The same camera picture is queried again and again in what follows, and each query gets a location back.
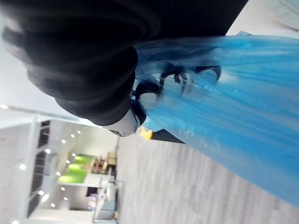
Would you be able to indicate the white device on stand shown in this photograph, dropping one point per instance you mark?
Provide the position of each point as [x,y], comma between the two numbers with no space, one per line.
[107,192]

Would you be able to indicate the metal frame stand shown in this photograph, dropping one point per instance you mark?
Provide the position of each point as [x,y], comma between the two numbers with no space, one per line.
[118,200]

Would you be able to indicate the blue plastic rubbish bag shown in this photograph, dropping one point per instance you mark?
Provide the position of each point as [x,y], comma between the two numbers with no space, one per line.
[233,105]

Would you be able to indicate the yellow plastic piece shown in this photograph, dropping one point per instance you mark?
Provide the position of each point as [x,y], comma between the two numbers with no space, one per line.
[146,134]

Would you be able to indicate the right robot hand black cloth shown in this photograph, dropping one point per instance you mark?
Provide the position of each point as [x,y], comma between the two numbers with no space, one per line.
[77,58]

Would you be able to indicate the green wall panel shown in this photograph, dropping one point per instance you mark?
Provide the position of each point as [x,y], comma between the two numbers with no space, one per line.
[73,171]

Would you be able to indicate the wooden chair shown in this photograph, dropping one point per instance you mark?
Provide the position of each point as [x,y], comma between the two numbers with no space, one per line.
[108,160]

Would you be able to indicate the black ceiling grid panel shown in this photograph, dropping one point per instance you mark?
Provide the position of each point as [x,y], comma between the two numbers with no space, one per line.
[39,163]

